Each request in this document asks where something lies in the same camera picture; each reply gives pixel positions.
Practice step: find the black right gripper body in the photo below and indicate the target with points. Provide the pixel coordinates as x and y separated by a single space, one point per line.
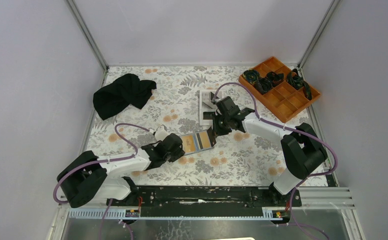
221 126

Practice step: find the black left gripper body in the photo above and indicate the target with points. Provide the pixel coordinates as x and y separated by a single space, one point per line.
171 158

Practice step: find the grey blue card holder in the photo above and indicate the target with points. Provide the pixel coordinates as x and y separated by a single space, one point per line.
197 147

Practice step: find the black credit card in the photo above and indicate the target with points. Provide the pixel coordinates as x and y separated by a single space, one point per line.
211 136

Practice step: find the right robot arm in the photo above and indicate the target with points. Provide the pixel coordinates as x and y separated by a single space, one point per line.
302 150

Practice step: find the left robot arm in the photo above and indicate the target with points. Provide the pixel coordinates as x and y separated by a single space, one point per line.
90 178

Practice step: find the white plastic card box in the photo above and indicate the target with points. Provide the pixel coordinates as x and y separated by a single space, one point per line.
202 109

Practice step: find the stack of cards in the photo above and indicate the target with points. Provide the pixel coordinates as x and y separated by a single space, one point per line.
206 100

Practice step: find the floral table mat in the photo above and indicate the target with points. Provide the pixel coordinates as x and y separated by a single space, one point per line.
237 159

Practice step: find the green yellow rolled tie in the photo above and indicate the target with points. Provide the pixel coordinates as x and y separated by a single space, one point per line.
251 76

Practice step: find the dark blue rolled tie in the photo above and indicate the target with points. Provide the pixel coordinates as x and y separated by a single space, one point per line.
264 84

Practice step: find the orange wooden divider tray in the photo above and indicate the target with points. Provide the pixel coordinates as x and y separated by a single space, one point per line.
283 101

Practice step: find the black cloth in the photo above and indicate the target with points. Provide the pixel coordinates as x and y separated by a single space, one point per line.
126 90

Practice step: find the black orange rolled tie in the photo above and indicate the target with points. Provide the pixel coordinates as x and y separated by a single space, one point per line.
296 81

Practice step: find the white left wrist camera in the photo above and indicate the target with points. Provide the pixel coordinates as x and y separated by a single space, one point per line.
161 133

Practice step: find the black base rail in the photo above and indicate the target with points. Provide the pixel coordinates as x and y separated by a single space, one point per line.
206 202

